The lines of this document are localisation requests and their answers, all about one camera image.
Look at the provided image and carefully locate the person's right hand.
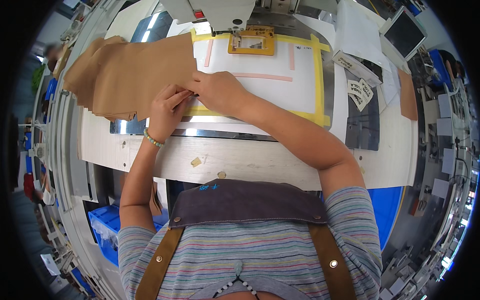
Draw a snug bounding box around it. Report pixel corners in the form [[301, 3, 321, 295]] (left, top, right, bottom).
[[184, 70, 251, 118]]

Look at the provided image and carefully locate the person's left hand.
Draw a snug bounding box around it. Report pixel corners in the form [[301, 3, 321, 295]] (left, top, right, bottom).
[[148, 84, 194, 143]]

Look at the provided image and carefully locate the brown leather piece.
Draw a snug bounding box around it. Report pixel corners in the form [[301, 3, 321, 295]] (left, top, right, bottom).
[[136, 32, 198, 121]]

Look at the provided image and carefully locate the white template board yellow tape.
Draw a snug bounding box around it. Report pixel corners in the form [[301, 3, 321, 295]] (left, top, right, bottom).
[[183, 29, 332, 128]]

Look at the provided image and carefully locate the long pink tape strip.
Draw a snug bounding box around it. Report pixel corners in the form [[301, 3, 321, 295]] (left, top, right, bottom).
[[232, 72, 293, 83]]

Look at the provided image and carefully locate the white sewing machine head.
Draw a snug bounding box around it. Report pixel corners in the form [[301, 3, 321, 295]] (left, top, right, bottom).
[[159, 0, 258, 37]]

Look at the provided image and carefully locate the stack of brown leather sheets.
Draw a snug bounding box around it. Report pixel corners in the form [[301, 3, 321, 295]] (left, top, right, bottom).
[[62, 35, 151, 123]]

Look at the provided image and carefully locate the hanging brown leather scrap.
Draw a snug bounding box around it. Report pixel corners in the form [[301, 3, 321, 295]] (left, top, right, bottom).
[[149, 181, 164, 217]]

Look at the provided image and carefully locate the blue crate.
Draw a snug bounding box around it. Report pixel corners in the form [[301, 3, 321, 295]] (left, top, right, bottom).
[[44, 77, 59, 102]]

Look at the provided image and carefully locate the white label box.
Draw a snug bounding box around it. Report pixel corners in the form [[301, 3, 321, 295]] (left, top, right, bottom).
[[331, 49, 383, 88]]

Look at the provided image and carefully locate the blue plastic bin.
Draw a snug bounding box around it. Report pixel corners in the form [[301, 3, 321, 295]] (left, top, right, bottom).
[[88, 204, 170, 268]]

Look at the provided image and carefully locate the pile of white printed labels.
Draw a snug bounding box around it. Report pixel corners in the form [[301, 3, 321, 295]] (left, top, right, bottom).
[[346, 78, 375, 113]]

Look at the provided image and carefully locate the white paper stack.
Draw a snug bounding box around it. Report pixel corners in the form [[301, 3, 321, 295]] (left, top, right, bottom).
[[333, 0, 391, 73]]

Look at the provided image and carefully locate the person's body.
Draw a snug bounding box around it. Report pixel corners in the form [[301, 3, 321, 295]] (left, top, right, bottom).
[[118, 157, 384, 300]]

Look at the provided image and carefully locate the clear plastic bag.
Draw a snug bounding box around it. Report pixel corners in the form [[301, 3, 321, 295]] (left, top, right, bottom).
[[91, 218, 119, 251]]

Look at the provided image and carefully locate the tan leather panel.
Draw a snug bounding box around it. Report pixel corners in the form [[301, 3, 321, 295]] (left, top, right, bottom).
[[397, 69, 419, 122]]

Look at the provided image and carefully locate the white machine control monitor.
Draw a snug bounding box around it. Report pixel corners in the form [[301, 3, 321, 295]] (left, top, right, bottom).
[[379, 5, 428, 63]]

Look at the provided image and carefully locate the blue plastic container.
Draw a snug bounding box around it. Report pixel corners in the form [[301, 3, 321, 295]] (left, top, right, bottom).
[[367, 186, 404, 252]]

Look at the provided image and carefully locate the row of work tables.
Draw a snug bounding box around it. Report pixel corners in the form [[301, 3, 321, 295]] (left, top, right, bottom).
[[379, 49, 479, 300]]

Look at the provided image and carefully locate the orange clamp frame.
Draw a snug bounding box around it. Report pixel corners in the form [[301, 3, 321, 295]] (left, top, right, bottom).
[[227, 29, 277, 56]]

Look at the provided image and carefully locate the green bead bracelet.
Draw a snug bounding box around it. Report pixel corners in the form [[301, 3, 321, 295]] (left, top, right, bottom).
[[143, 128, 166, 148]]

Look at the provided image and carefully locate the metal conveyor rail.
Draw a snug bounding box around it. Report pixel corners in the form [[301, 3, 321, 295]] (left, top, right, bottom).
[[48, 0, 126, 300]]

